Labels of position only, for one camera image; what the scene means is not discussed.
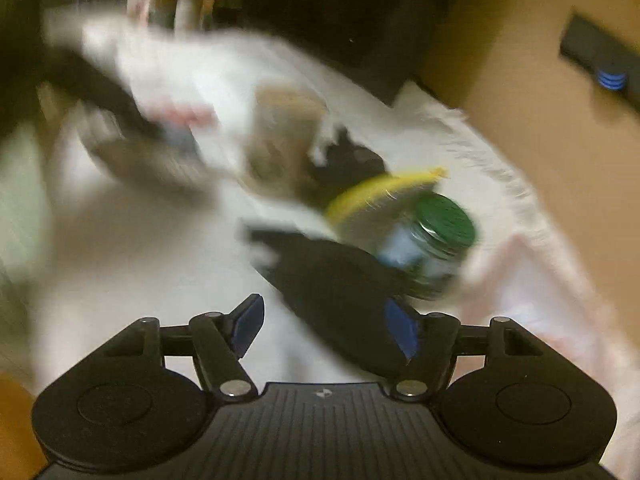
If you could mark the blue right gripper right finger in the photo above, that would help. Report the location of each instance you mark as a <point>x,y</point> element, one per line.
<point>403,324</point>

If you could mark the black plush toy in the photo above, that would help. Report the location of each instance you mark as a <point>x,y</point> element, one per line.
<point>337,290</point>

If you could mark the white soft cloth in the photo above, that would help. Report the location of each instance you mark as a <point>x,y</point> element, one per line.
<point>246,127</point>

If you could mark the blue striped black sock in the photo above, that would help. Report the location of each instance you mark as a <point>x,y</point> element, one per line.
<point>611,80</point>

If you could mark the white fluffy blanket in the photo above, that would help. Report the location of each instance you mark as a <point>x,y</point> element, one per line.
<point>101,253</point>

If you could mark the black bar on wall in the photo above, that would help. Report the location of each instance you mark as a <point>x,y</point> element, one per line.
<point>590,47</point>

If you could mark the green lid jar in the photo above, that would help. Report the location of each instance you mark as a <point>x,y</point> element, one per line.
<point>428,237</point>

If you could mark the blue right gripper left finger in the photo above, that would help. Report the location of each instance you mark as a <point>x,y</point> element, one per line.
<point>244,323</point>

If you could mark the yellow fuzzy strip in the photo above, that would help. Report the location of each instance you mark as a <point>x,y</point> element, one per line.
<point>366,193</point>

